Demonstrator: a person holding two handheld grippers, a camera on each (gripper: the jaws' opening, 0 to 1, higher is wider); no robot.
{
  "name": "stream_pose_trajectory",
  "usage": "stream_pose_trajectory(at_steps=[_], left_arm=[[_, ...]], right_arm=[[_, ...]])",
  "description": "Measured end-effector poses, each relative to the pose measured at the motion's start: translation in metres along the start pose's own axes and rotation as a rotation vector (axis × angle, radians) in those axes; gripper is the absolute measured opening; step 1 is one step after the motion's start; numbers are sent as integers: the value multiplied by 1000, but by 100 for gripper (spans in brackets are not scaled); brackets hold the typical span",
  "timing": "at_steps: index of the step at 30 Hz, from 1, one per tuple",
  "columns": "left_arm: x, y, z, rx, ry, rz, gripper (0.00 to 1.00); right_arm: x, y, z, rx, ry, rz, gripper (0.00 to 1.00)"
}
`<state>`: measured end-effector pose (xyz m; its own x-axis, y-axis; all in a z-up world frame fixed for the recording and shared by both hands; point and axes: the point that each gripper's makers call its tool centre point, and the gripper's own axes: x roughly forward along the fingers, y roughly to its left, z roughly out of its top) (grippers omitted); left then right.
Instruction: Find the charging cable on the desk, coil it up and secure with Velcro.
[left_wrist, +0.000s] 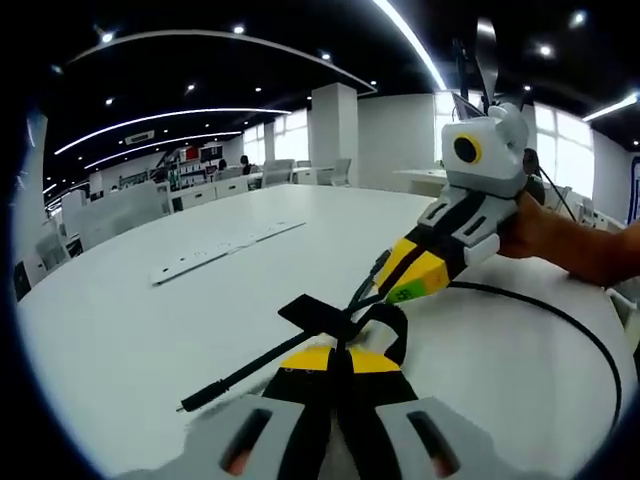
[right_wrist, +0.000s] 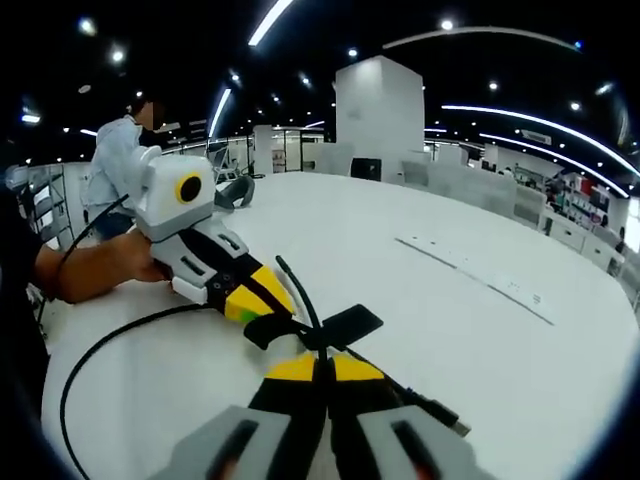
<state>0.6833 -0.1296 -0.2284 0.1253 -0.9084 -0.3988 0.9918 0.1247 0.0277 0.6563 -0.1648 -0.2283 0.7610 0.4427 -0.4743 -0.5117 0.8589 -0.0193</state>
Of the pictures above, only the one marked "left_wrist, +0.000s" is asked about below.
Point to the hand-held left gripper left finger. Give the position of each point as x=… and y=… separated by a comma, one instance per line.
x=210, y=440

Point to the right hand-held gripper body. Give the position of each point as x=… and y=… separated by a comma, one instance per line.
x=495, y=160

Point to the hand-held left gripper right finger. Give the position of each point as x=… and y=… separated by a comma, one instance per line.
x=440, y=440

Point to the white desk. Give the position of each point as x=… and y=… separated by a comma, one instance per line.
x=150, y=350

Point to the person's right hand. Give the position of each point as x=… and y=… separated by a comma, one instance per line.
x=530, y=230

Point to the narrow white pillar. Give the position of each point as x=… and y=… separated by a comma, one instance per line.
x=332, y=135

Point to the long white ceiling light strip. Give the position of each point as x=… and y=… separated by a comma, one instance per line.
x=415, y=40

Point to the white power strip panel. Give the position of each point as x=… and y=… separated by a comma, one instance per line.
x=220, y=252

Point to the red display shelf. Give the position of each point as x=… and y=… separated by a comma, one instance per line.
x=192, y=152

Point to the ceiling air conditioner vent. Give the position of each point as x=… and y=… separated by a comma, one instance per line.
x=140, y=138

